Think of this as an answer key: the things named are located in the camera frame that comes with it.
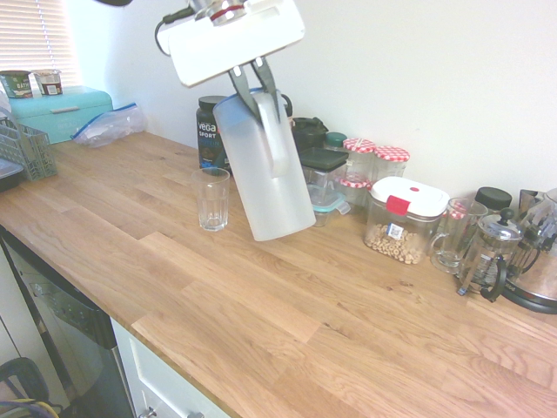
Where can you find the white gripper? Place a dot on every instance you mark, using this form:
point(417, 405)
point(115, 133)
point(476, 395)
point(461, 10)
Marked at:
point(235, 48)

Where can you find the black protein powder tub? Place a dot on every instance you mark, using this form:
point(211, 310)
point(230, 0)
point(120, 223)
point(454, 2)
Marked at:
point(208, 130)

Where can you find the white cabinet drawer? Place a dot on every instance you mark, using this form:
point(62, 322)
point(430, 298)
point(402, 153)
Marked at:
point(161, 383)

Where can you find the dark green shaker bottle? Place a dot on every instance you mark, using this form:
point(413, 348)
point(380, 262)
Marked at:
point(309, 130)

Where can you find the jar with black lid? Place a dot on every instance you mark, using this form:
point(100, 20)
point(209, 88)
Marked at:
point(493, 197)

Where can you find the cereal container with white lid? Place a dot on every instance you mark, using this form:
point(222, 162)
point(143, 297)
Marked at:
point(409, 200)

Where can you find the black dish tray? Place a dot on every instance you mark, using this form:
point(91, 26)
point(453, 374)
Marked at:
point(8, 178)

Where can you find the clear glass mug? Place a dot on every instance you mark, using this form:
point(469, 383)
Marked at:
point(452, 244)

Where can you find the white window blind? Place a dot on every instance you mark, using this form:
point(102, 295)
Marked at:
point(35, 35)

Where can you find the clear zip plastic bag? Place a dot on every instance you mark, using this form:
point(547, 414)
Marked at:
point(113, 126)

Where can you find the white and red oatmeal cup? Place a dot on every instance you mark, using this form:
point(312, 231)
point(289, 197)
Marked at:
point(48, 82)

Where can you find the clear faceted drinking glass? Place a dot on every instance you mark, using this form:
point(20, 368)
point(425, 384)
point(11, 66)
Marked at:
point(211, 204)

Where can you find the jar with green lid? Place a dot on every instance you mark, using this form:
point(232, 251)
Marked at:
point(335, 140)

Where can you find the grey dish rack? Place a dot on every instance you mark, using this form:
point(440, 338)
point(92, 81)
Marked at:
point(30, 152)

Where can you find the metal drawer knob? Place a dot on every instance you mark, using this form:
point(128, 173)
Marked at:
point(150, 411)

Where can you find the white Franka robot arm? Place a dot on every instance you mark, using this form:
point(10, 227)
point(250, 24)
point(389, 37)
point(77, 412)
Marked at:
point(217, 11)

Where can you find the stainless steel dishwasher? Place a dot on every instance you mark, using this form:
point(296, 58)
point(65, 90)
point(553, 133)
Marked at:
point(69, 339)

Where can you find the teal bread box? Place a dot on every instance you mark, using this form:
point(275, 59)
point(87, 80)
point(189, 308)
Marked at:
point(61, 113)

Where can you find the square container with dark lid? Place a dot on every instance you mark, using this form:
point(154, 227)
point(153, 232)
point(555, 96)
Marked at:
point(324, 159)

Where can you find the glass french press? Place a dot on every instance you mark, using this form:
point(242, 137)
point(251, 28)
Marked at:
point(487, 257)

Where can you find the black chair back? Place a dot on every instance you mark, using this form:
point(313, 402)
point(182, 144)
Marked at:
point(22, 374)

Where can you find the green oatmeal cup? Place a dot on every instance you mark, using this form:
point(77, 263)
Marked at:
point(15, 85)

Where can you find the translucent pitcher with blue lid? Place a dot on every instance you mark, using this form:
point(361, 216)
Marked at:
point(270, 204)

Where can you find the glass container with teal lid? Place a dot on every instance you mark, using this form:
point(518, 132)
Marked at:
point(324, 209)

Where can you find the stainless steel kettle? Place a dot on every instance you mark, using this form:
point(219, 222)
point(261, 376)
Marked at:
point(539, 270)

